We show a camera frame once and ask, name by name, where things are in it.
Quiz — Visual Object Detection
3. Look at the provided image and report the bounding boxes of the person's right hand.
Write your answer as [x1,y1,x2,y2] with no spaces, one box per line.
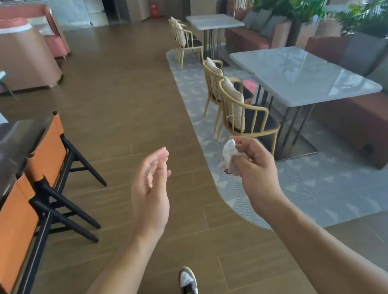
[228,131,288,219]

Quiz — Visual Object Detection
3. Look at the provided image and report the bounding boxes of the person's left hand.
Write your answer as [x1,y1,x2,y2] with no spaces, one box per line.
[122,146,180,243]

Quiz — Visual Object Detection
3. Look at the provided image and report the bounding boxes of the white tissue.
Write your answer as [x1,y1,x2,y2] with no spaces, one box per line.
[215,137,253,177]

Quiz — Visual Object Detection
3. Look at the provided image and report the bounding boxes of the person's right forearm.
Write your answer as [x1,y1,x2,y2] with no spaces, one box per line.
[255,184,388,294]

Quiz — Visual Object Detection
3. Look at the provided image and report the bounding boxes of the person's left forearm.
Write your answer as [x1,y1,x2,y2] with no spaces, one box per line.
[46,225,173,294]

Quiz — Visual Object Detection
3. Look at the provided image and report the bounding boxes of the gold metal chair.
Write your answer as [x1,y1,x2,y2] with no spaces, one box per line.
[168,15,192,63]
[197,52,259,137]
[209,72,285,162]
[172,19,206,72]
[231,0,256,19]

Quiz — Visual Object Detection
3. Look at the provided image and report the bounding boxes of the cream chair back cushion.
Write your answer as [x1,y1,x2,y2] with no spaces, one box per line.
[221,76,248,132]
[204,56,226,101]

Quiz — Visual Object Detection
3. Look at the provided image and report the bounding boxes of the red seat pad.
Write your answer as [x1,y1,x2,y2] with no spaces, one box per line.
[242,78,262,95]

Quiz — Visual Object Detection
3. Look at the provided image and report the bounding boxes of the large white marble table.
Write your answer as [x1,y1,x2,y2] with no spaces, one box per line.
[229,37,388,167]

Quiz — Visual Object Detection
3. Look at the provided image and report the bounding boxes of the grey patterned rug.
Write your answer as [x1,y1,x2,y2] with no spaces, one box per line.
[165,24,388,243]

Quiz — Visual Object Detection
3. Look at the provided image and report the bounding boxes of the short brown bench sofa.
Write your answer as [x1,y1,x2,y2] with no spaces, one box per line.
[221,0,295,55]

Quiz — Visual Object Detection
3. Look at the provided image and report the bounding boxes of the long brown bench sofa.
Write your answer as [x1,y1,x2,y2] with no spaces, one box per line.
[302,28,388,178]

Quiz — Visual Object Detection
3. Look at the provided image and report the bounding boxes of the small white marble table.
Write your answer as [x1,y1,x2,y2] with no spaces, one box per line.
[185,10,250,71]

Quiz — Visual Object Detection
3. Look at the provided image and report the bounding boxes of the brown planter box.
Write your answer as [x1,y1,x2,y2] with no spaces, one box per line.
[284,13,344,52]

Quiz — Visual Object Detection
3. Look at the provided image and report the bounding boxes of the person's white and yellow sneaker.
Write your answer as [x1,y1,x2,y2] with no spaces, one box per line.
[177,265,206,294]

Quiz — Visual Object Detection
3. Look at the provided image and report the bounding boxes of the pink upholstered sofa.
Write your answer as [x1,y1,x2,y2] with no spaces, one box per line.
[0,0,72,67]

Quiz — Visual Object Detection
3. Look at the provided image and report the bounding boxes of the tan curved counter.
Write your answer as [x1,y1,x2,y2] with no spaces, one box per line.
[0,12,65,95]

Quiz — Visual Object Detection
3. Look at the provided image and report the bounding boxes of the orange chair with black frame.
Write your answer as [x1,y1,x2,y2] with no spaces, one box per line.
[19,107,114,250]
[0,169,75,294]

